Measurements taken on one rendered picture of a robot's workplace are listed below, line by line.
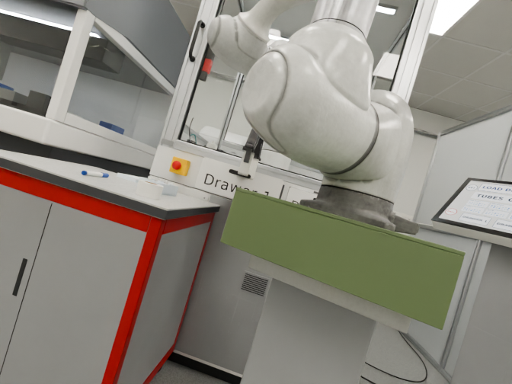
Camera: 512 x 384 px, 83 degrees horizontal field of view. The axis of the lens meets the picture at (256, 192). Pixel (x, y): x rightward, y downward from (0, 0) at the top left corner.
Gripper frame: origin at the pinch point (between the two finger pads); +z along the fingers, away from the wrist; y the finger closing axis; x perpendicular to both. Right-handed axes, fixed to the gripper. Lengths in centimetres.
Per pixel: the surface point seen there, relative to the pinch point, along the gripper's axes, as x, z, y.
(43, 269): 41, 40, -19
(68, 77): 83, -18, 18
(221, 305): 0, 58, 40
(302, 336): -24.0, 27.8, -33.6
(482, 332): -95, 30, 26
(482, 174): -155, -61, 156
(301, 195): -19.6, 0.3, 38.5
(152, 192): 22.2, 13.1, -11.4
